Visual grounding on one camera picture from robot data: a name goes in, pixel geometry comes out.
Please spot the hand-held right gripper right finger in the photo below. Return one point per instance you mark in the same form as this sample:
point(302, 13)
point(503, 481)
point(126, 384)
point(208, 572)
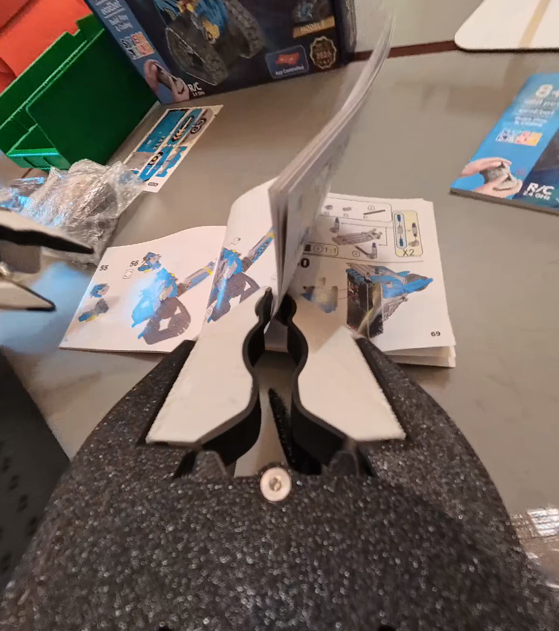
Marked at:
point(353, 389)

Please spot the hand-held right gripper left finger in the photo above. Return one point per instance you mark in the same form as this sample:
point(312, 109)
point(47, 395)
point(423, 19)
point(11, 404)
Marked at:
point(200, 389)

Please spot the clear bubble wrap bag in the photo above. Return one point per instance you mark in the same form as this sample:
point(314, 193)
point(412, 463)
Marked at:
point(77, 202)

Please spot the small blue leaflet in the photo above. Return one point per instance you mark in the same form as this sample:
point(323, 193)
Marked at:
point(161, 296)

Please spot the blue sticker sheet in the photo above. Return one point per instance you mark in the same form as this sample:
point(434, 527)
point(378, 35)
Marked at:
point(171, 143)

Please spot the blue robot kit box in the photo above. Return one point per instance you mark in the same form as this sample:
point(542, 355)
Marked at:
point(220, 44)

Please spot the large blue instruction booklet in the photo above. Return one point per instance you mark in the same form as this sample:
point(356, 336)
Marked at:
point(530, 138)

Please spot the white desk stand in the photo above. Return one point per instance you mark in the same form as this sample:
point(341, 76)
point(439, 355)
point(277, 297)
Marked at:
point(521, 24)

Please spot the green plastic bin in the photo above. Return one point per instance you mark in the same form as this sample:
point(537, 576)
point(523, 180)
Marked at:
point(77, 98)

